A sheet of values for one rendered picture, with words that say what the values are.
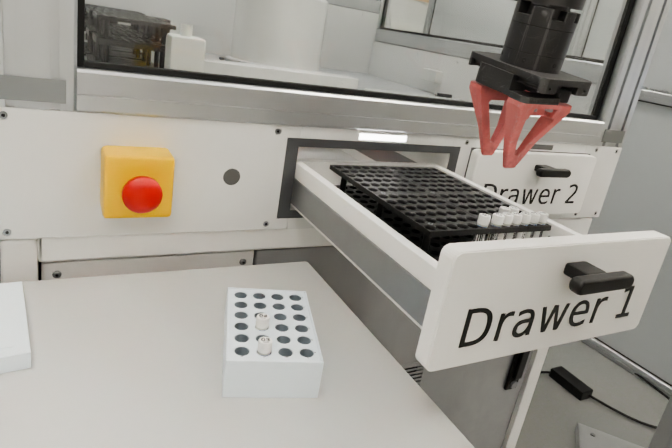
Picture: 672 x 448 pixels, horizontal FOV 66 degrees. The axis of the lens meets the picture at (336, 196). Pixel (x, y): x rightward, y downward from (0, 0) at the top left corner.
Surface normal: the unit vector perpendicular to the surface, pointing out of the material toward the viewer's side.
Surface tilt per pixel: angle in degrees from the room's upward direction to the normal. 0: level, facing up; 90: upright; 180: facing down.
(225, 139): 90
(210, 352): 0
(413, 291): 90
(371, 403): 0
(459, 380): 90
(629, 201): 90
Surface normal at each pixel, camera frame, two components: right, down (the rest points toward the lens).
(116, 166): 0.45, 0.35
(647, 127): -0.85, 0.02
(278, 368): 0.18, 0.33
